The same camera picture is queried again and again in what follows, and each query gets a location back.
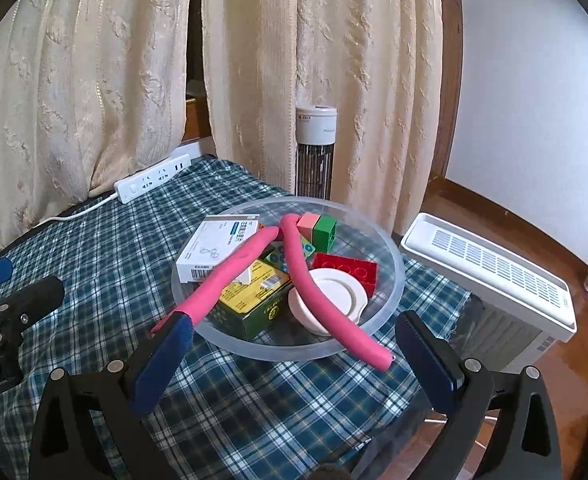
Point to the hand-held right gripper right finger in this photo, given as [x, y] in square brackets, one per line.
[426, 360]

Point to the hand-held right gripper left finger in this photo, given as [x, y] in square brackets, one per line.
[166, 360]

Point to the clear round bowl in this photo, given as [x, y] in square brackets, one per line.
[384, 280]

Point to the green box with yellow label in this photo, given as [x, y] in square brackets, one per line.
[254, 310]

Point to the short pink foam roller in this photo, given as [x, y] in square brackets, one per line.
[224, 275]

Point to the long pink foam roller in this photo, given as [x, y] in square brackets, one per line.
[319, 305]

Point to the red toy brick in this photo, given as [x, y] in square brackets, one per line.
[344, 267]

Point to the white cardboard medicine box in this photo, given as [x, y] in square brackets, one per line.
[214, 245]

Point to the large green blue-dotted block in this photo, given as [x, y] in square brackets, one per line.
[276, 257]

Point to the green toy cube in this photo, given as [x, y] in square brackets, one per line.
[325, 235]

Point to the pink toy cube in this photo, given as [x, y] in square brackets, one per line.
[308, 224]

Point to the blue plaid tablecloth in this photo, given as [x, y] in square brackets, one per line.
[99, 260]

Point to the white air purifier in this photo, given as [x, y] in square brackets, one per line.
[484, 265]

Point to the white power strip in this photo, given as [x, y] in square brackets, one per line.
[149, 180]

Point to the white tower fan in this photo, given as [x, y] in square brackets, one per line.
[316, 130]

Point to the brown wooden door frame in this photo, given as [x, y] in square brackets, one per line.
[449, 85]

